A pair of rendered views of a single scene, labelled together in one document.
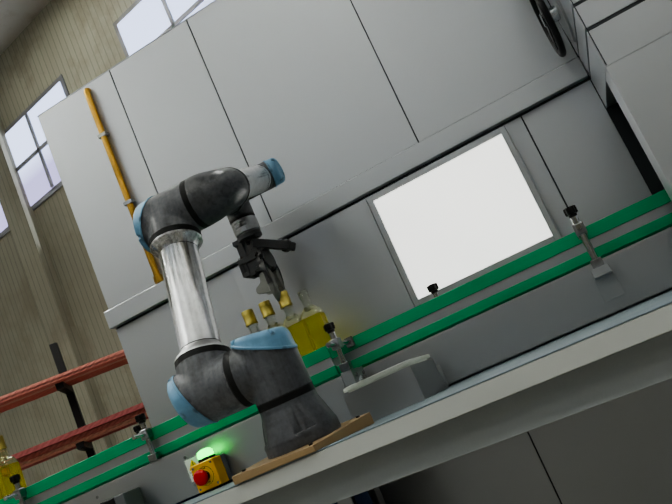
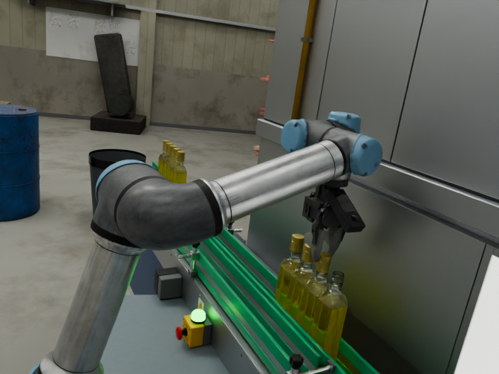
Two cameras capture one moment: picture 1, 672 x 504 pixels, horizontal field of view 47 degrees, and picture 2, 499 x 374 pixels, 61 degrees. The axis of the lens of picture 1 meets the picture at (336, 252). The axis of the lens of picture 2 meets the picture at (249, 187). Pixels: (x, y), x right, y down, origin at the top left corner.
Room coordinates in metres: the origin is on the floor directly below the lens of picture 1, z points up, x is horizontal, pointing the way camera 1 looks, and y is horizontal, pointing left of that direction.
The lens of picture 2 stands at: (1.26, -0.32, 1.59)
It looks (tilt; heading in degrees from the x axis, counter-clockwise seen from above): 16 degrees down; 43
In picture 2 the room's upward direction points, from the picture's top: 8 degrees clockwise
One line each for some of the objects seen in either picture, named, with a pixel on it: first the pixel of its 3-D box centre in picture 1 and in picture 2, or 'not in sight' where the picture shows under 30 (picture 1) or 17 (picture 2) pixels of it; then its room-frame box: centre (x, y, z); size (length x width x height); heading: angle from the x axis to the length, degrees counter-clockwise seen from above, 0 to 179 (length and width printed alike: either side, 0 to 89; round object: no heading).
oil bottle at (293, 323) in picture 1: (305, 351); (312, 315); (2.09, 0.18, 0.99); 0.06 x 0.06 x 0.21; 74
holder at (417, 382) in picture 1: (399, 390); not in sight; (1.83, -0.01, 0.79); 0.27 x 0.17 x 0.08; 164
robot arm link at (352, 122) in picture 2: (235, 203); (340, 136); (2.09, 0.21, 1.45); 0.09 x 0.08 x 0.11; 168
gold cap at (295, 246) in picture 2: (249, 318); (297, 243); (2.12, 0.30, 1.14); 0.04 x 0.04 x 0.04
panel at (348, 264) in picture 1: (385, 255); (458, 313); (2.14, -0.12, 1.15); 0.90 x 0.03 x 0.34; 74
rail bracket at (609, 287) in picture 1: (591, 252); not in sight; (1.75, -0.53, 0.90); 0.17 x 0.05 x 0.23; 164
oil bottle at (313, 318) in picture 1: (323, 342); (327, 329); (2.08, 0.13, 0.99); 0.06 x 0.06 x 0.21; 73
